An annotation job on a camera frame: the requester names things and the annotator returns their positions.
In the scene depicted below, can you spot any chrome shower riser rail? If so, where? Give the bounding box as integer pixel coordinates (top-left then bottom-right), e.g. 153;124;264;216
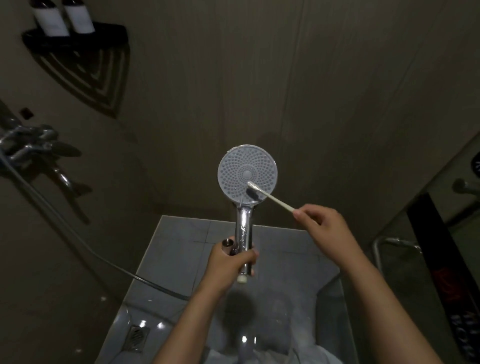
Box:
0;99;18;128

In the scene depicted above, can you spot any white toothbrush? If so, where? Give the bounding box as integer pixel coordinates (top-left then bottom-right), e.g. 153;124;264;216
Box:
246;181;297;214

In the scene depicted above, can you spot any black corner shelf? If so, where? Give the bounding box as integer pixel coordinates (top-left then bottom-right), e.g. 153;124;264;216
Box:
21;21;129;52

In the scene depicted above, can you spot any white striped shirt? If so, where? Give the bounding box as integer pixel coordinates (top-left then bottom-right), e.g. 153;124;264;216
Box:
204;343;344;364

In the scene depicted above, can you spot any person's right forearm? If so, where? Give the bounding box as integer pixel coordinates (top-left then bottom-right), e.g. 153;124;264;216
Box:
337;258;445;364

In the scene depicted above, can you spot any person's left forearm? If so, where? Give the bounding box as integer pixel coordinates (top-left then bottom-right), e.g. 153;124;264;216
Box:
151;284;230;364

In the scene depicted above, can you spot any person's right hand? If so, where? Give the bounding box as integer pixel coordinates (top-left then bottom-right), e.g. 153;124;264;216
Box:
292;203;361;271

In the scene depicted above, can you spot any chrome door handle bar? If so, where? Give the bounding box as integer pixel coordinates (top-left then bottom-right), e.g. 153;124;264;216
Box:
371;236;423;275

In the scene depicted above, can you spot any silver flexible shower hose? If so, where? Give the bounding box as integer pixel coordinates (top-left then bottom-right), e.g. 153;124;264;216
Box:
0;149;237;302

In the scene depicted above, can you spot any black printed door strip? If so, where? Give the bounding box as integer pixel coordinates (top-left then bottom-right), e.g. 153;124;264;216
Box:
406;193;480;364

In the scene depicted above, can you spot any round chrome shower head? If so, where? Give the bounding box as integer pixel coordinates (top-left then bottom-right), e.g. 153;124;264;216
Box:
217;144;279;284

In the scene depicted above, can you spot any chrome shower mixer faucet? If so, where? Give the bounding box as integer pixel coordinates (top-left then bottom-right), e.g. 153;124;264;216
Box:
0;123;83;196

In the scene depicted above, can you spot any dark pump bottle white label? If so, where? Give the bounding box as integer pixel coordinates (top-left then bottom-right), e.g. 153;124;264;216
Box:
29;0;71;38
61;0;96;35

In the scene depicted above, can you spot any metal floor drain grate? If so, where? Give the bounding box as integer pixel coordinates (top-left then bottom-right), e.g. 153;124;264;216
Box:
121;325;151;353

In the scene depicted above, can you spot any person's left hand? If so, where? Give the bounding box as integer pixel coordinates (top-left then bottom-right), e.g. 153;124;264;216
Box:
200;239;260;297

